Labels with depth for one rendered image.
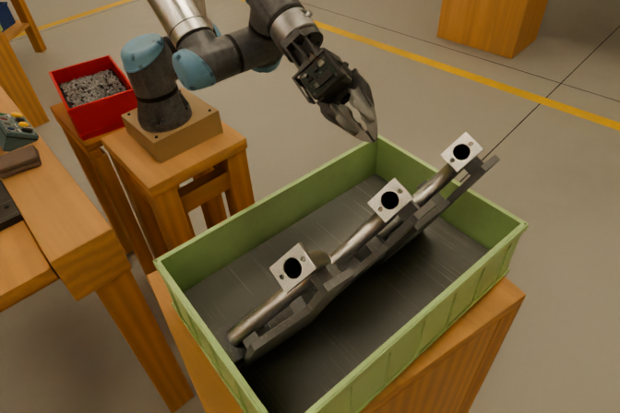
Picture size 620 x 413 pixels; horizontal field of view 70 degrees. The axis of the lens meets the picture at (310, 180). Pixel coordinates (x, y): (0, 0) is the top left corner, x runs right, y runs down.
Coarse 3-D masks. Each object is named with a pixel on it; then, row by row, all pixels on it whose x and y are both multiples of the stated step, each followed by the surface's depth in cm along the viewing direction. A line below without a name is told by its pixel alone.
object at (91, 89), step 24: (48, 72) 155; (72, 72) 158; (96, 72) 163; (120, 72) 152; (72, 96) 148; (96, 96) 148; (120, 96) 142; (72, 120) 148; (96, 120) 142; (120, 120) 146
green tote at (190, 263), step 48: (384, 144) 111; (288, 192) 99; (336, 192) 112; (192, 240) 88; (240, 240) 97; (480, 240) 99; (480, 288) 90; (432, 336) 85; (240, 384) 66; (336, 384) 66; (384, 384) 80
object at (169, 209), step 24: (120, 168) 137; (216, 168) 147; (240, 168) 138; (144, 192) 134; (168, 192) 123; (192, 192) 131; (216, 192) 138; (240, 192) 143; (144, 216) 152; (168, 216) 127; (216, 216) 176; (168, 240) 134
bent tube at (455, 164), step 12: (456, 144) 72; (468, 144) 71; (444, 156) 73; (456, 156) 83; (468, 156) 81; (444, 168) 84; (456, 168) 72; (432, 180) 86; (444, 180) 85; (420, 192) 86; (432, 192) 86; (420, 204) 86; (384, 228) 88; (396, 228) 88
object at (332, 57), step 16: (304, 32) 72; (320, 32) 74; (288, 48) 72; (304, 48) 72; (304, 64) 69; (320, 64) 68; (336, 64) 67; (304, 80) 70; (320, 80) 68; (336, 80) 68; (304, 96) 70; (320, 96) 69; (336, 96) 73
